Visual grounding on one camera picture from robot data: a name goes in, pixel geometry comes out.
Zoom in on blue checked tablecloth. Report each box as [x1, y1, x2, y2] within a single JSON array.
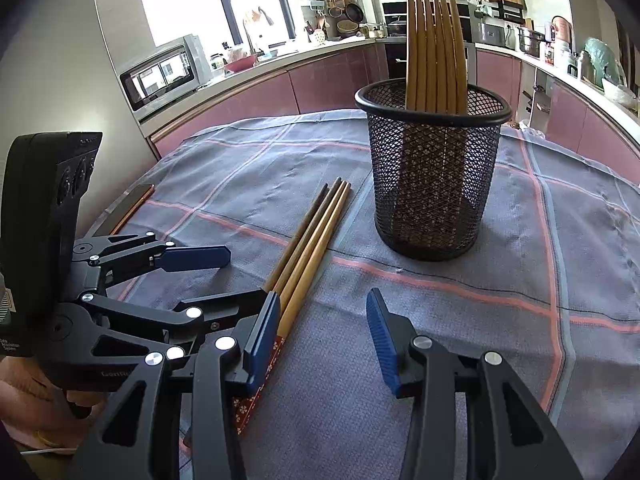
[[75, 109, 640, 480]]

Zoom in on white hanging cloth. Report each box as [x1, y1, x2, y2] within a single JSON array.
[[245, 7, 275, 28]]

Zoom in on black wall rack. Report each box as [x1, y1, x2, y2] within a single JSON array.
[[465, 0, 526, 25]]

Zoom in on steel kitchen faucet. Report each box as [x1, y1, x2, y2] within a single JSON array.
[[243, 7, 273, 56]]

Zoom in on green kitchen appliance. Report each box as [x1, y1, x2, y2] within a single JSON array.
[[584, 37, 626, 86]]

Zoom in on dark brown single chopstick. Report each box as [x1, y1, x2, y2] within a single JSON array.
[[262, 183, 331, 292]]

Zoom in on black mesh utensil holder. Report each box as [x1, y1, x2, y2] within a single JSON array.
[[354, 79, 513, 262]]

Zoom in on person's left hand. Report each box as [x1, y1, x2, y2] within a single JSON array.
[[0, 357, 108, 453]]

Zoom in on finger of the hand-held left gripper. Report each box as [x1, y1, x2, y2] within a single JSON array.
[[80, 287, 268, 361], [72, 232, 232, 291]]

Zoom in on pink electric kettle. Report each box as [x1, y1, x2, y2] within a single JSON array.
[[550, 16, 573, 43]]

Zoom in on stainless steel pot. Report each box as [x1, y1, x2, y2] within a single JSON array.
[[517, 26, 546, 56]]

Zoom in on large kitchen window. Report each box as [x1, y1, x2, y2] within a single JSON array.
[[132, 0, 296, 48]]

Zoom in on pink base cabinet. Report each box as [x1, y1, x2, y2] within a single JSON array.
[[520, 67, 640, 163], [475, 50, 521, 108], [150, 42, 391, 158]]

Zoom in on grey refrigerator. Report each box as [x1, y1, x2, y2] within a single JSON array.
[[0, 0, 161, 241]]

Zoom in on white bowl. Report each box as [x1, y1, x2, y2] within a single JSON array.
[[602, 78, 637, 107]]

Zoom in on black built-in oven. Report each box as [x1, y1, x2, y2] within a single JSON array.
[[385, 42, 408, 83]]

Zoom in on black integrated stove hood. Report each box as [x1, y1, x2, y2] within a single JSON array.
[[382, 1, 473, 43]]

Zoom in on pink bowl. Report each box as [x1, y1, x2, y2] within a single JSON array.
[[223, 54, 258, 73]]

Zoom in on white countertop oven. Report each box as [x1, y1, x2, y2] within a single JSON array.
[[119, 34, 213, 113]]

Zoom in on orange-edged smartphone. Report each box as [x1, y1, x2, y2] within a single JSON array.
[[107, 183, 156, 236]]

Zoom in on red-ended single wooden chopstick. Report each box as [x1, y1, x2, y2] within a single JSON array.
[[232, 186, 353, 436], [270, 177, 343, 296], [272, 181, 349, 321]]

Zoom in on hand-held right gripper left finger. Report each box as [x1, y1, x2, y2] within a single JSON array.
[[67, 290, 282, 480]]

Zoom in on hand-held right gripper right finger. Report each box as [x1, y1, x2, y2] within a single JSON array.
[[366, 287, 583, 480]]

